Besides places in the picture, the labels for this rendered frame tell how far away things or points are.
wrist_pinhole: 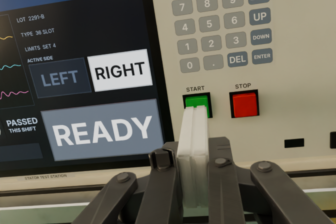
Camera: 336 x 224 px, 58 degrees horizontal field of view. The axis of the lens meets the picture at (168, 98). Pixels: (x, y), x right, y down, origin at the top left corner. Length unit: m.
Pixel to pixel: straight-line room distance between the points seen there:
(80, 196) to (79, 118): 0.07
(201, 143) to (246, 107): 0.10
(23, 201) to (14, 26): 0.16
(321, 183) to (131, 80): 0.17
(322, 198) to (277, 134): 0.06
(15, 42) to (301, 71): 0.23
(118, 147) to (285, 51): 0.16
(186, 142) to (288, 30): 0.13
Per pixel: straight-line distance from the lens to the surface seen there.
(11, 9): 0.28
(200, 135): 0.16
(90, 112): 0.27
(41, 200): 0.31
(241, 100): 0.25
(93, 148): 0.29
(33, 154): 0.31
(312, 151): 0.28
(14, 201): 0.33
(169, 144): 0.18
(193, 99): 0.25
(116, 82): 0.26
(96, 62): 0.26
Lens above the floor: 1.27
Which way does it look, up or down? 17 degrees down
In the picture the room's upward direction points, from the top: 9 degrees counter-clockwise
